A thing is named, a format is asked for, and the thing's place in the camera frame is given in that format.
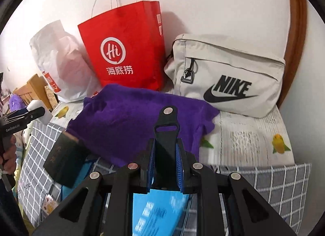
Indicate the purple plush toy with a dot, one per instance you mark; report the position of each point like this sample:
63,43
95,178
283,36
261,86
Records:
16,104

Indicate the patterned cardboard box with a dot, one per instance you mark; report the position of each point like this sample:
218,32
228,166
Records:
52,97

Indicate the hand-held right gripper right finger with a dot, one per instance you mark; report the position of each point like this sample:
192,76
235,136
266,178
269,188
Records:
179,167

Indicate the red paper bag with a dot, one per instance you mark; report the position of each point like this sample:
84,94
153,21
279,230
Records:
127,48

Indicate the dark tin box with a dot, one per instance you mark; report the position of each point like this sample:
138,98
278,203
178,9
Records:
66,160

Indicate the person's left forearm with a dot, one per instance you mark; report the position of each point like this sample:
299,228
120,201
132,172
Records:
10,213

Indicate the person's left hand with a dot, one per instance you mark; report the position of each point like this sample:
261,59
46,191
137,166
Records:
10,157

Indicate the light wooden furniture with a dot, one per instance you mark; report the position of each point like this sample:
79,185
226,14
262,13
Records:
33,86

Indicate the white plastic bag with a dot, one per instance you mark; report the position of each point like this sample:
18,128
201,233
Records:
63,68

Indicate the white dotted pillow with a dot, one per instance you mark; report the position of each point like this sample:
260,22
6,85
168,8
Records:
28,134

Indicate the white block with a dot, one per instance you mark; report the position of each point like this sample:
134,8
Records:
38,104

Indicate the purple towel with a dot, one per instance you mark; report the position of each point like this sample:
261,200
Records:
121,119

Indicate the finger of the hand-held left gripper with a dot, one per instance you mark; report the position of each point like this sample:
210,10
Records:
20,111
30,116

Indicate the grey checkered blanket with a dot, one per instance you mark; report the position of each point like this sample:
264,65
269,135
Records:
274,187

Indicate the beige bag with black logo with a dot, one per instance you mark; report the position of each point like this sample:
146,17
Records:
228,63

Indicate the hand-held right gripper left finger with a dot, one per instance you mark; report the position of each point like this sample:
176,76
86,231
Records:
151,167

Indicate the brown wooden headboard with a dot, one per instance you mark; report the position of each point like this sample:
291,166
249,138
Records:
297,35

